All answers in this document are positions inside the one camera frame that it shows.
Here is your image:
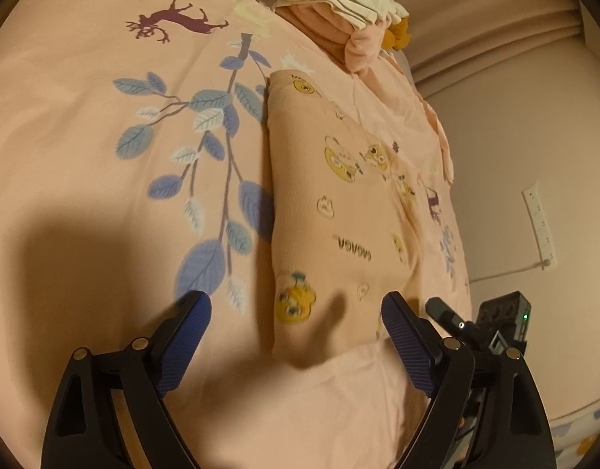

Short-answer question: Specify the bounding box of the white power strip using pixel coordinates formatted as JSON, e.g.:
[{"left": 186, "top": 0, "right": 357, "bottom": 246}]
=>
[{"left": 521, "top": 182, "right": 559, "bottom": 270}]

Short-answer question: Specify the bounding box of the peach duck-print garment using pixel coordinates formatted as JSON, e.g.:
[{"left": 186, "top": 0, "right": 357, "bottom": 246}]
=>
[{"left": 265, "top": 69, "right": 425, "bottom": 369}]

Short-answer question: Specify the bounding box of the pink printed bed sheet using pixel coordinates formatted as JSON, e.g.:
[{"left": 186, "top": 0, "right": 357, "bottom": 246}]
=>
[{"left": 0, "top": 0, "right": 471, "bottom": 469}]

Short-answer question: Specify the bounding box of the light printed cloth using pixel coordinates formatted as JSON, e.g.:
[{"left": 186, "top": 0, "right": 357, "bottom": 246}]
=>
[{"left": 549, "top": 398, "right": 600, "bottom": 469}]

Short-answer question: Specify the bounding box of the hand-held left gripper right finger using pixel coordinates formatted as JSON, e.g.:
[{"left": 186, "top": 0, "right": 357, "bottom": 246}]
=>
[{"left": 380, "top": 292, "right": 557, "bottom": 469}]

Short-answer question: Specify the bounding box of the mustard cloth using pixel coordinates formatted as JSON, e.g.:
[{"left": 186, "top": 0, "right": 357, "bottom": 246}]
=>
[{"left": 382, "top": 17, "right": 412, "bottom": 50}]

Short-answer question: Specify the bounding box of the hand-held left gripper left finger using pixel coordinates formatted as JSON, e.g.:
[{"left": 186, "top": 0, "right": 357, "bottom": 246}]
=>
[{"left": 40, "top": 290, "right": 213, "bottom": 469}]

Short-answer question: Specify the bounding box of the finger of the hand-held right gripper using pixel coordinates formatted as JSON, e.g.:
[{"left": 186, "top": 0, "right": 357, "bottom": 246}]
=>
[{"left": 424, "top": 296, "right": 473, "bottom": 349}]

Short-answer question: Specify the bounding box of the pink curtain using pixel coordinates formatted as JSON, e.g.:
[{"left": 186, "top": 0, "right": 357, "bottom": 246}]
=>
[{"left": 378, "top": 0, "right": 586, "bottom": 89}]

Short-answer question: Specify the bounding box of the pink cloth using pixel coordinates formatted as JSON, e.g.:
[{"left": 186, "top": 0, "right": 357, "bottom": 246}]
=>
[{"left": 275, "top": 2, "right": 403, "bottom": 72}]

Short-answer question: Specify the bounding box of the white cable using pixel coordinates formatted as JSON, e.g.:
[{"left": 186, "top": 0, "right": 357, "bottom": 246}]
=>
[{"left": 468, "top": 261, "right": 547, "bottom": 284}]

